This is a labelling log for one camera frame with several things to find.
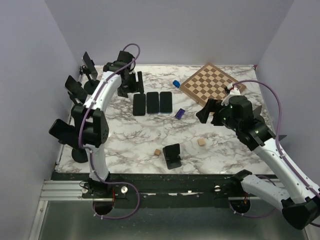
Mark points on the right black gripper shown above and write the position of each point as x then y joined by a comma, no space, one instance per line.
212,105

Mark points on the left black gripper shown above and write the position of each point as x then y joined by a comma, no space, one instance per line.
123,91

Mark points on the black phone blue edge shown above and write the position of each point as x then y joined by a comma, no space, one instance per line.
166,102

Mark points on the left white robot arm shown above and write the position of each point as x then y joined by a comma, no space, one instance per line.
90,121

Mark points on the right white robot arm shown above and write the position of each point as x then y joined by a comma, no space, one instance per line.
299,201

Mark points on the black folding phone stand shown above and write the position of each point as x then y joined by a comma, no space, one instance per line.
172,156

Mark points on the wooden chessboard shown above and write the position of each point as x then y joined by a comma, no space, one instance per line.
208,82

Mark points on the purple lego brick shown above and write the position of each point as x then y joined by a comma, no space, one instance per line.
179,113

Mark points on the light wooden cube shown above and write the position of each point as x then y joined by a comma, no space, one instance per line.
201,142

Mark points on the blue plastic cap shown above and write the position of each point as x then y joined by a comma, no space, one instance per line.
176,83

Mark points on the brown wooden cube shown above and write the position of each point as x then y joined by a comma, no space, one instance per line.
157,152

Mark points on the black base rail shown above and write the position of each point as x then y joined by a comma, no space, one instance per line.
162,191

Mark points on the aluminium extrusion rail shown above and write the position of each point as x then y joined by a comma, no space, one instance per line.
72,191

